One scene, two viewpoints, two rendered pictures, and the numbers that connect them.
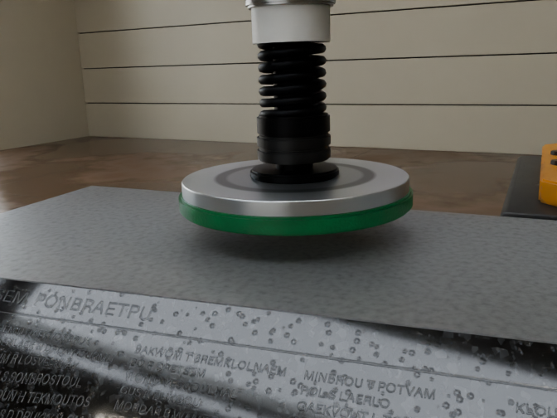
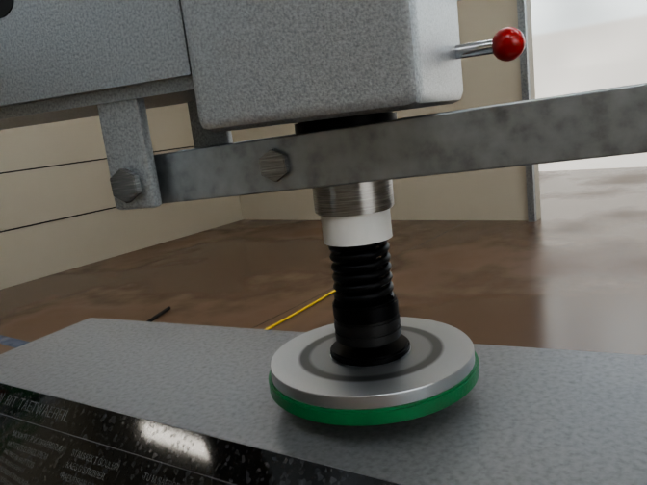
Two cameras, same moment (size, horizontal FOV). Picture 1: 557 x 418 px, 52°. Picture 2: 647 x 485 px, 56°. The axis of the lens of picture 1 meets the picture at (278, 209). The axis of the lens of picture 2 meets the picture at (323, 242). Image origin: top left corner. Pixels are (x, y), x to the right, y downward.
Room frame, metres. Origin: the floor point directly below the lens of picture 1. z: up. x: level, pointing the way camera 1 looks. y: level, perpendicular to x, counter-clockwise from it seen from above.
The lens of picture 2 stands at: (1.14, 0.04, 1.12)
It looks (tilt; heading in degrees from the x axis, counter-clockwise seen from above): 11 degrees down; 189
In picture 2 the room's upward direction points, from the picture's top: 7 degrees counter-clockwise
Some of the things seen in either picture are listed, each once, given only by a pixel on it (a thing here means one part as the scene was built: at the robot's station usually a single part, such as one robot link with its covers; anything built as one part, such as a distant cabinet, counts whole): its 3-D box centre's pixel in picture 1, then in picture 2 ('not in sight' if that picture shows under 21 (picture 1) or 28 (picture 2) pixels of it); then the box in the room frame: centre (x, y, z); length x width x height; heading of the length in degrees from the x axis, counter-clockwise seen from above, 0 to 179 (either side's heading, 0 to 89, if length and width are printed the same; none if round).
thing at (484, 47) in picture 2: not in sight; (484, 47); (0.50, 0.12, 1.17); 0.08 x 0.03 x 0.03; 76
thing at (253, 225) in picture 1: (294, 185); (371, 359); (0.54, -0.02, 0.87); 0.22 x 0.22 x 0.04
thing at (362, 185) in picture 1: (294, 181); (371, 355); (0.54, -0.02, 0.87); 0.21 x 0.21 x 0.01
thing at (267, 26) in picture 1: (290, 22); (356, 221); (0.54, -0.02, 1.01); 0.07 x 0.07 x 0.04
